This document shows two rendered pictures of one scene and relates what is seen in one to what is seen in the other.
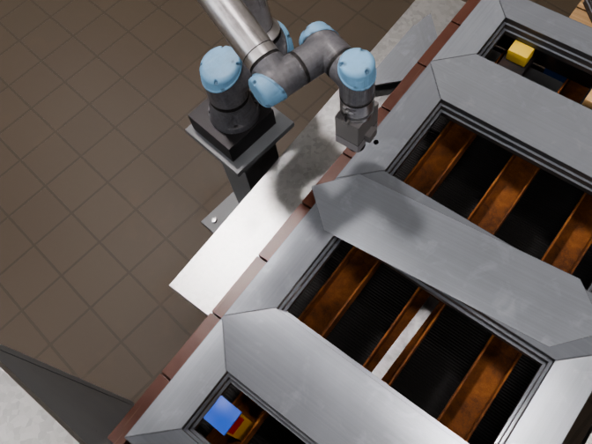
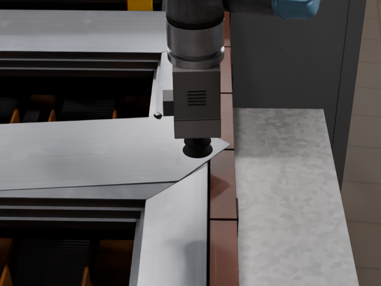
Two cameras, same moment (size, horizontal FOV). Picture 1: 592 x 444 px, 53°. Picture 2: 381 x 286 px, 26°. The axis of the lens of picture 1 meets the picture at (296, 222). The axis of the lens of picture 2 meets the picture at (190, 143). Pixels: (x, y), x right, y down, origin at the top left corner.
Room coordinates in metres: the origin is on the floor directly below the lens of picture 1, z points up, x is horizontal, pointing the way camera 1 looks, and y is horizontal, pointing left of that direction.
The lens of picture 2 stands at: (1.40, -0.91, 1.62)
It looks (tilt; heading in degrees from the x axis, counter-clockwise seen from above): 35 degrees down; 132
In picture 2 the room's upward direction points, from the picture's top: straight up
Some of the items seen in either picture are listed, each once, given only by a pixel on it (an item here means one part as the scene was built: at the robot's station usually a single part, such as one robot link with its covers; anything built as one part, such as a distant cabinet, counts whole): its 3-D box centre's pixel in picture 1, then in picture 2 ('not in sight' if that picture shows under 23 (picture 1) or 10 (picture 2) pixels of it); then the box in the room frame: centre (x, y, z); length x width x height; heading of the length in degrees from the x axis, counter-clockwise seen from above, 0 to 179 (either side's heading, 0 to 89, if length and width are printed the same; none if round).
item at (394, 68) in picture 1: (412, 57); not in sight; (1.18, -0.47, 0.70); 0.39 x 0.12 x 0.04; 130
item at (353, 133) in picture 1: (359, 123); (187, 84); (0.76, -0.19, 1.05); 0.10 x 0.09 x 0.16; 42
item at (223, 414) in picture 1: (223, 415); not in sight; (0.22, 0.25, 0.88); 0.06 x 0.06 x 0.02; 40
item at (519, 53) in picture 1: (520, 52); not in sight; (1.03, -0.74, 0.79); 0.06 x 0.05 x 0.04; 40
